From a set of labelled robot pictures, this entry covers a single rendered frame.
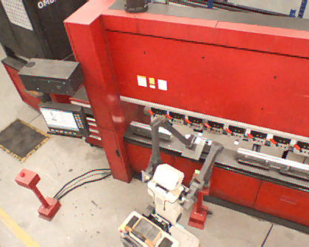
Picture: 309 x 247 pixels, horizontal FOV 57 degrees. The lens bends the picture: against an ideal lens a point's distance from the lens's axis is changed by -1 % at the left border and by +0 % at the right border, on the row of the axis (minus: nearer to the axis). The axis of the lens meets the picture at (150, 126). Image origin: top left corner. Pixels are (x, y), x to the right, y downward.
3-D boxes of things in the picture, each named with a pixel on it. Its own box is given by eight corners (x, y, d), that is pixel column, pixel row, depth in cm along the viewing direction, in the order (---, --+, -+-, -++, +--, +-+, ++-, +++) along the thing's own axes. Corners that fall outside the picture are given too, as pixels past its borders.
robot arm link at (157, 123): (147, 119, 246) (154, 123, 238) (160, 116, 253) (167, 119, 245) (149, 165, 263) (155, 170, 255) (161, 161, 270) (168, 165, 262)
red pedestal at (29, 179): (37, 216, 369) (9, 181, 309) (49, 200, 384) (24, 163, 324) (50, 221, 362) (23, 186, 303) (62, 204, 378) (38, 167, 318)
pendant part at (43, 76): (48, 137, 311) (15, 73, 250) (59, 121, 327) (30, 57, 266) (91, 144, 299) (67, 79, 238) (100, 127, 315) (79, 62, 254)
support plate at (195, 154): (181, 155, 293) (181, 155, 292) (189, 137, 309) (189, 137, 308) (198, 160, 287) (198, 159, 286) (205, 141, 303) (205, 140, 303)
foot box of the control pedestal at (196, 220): (187, 225, 345) (187, 220, 336) (193, 206, 360) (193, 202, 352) (203, 230, 339) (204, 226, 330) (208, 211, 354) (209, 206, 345)
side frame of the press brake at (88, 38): (112, 179, 399) (62, 21, 234) (138, 135, 451) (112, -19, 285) (129, 184, 391) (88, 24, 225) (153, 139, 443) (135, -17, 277)
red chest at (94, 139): (87, 148, 442) (68, 99, 370) (103, 126, 473) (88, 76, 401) (115, 156, 426) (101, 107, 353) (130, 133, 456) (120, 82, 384)
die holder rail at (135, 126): (131, 129, 340) (129, 124, 333) (133, 126, 344) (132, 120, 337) (171, 140, 324) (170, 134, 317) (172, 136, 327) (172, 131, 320)
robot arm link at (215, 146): (212, 138, 239) (223, 143, 236) (213, 140, 252) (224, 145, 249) (187, 186, 238) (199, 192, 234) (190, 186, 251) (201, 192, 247)
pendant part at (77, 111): (49, 131, 298) (37, 106, 272) (54, 123, 305) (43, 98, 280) (89, 137, 287) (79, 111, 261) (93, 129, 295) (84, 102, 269)
